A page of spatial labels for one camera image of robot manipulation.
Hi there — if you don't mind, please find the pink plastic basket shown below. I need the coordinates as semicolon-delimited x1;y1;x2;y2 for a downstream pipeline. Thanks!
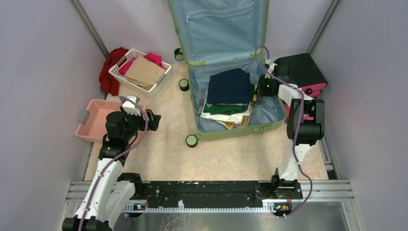
75;99;146;143

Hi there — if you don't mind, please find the white plastic basket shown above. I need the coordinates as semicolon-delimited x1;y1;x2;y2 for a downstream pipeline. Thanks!
109;49;172;99

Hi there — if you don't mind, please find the right aluminium corner post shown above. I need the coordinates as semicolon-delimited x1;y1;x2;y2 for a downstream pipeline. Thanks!
307;0;341;54

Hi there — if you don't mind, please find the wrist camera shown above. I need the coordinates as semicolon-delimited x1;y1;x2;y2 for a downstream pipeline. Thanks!
122;95;141;116
265;59;277;74

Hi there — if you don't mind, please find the red cloth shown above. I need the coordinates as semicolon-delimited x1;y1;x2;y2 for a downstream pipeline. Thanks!
99;47;128;96

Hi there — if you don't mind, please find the green hard-shell suitcase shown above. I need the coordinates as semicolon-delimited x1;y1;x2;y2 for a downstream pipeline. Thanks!
168;0;287;141

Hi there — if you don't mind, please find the tan folded cloth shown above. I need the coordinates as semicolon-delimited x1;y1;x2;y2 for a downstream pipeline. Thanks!
123;71;165;91

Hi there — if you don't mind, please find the yellow patterned garment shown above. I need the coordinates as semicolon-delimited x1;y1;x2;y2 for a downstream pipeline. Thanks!
220;115;251;130

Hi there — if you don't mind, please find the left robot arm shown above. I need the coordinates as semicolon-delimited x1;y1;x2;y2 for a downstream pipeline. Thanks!
62;108;162;231

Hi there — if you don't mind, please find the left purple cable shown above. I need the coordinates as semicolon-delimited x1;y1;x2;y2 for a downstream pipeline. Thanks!
77;95;150;231

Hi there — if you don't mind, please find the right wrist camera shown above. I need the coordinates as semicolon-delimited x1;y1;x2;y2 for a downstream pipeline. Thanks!
265;59;277;74

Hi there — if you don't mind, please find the left aluminium corner post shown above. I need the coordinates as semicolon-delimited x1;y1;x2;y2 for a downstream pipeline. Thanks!
70;0;109;59

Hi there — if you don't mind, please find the magenta cloth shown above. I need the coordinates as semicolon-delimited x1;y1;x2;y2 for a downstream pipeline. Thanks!
119;52;166;75

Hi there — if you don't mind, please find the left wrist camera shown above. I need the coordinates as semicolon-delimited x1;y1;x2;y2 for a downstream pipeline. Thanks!
122;95;141;116

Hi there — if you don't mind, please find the black and pink storage stack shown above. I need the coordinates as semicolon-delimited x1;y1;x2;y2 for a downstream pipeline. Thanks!
273;53;328;104

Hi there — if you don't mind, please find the aluminium corner post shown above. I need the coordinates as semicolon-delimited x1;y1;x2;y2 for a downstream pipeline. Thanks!
307;0;341;54
70;0;109;59

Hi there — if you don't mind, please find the green folded garment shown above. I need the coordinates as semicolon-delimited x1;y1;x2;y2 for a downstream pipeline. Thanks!
200;87;252;116

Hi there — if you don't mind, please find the white folded garment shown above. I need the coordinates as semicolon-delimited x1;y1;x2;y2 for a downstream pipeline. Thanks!
200;103;252;125

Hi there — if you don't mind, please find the navy blue garment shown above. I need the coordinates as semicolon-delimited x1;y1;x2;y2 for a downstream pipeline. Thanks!
207;68;253;104

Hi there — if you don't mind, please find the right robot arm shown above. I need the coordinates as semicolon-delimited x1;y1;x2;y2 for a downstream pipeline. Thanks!
257;74;325;192

